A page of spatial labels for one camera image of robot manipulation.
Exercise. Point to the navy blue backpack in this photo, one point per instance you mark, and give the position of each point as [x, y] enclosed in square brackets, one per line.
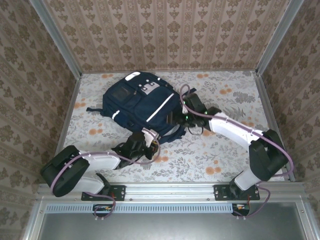
[140, 105]

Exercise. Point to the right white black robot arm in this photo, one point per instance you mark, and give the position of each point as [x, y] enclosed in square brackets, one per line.
[232, 128]

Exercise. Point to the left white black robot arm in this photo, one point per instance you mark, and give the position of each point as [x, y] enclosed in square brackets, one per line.
[100, 160]

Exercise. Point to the floral table cover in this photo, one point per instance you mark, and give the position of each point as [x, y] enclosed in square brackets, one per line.
[187, 162]

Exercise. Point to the grey metal sheet panel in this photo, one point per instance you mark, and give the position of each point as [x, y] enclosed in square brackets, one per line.
[170, 227]

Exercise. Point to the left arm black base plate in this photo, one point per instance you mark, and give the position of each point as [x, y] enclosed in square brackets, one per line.
[117, 192]

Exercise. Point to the aluminium mounting rail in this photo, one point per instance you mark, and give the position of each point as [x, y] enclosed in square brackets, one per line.
[170, 191]

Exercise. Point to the right aluminium side rail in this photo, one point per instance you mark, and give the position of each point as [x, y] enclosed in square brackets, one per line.
[265, 100]

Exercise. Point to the aluminium side rail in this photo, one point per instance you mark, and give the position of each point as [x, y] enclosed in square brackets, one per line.
[65, 125]
[265, 100]

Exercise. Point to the left aluminium side rail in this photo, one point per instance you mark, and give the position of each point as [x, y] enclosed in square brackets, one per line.
[65, 125]

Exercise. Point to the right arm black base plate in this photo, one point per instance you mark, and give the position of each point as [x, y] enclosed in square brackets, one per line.
[221, 192]

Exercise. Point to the right aluminium frame post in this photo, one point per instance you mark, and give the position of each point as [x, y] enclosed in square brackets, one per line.
[278, 37]

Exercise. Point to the aluminium frame post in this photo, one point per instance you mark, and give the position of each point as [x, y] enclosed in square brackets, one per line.
[278, 37]
[58, 37]

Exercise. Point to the left aluminium frame post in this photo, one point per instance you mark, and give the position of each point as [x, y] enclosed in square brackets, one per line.
[58, 37]

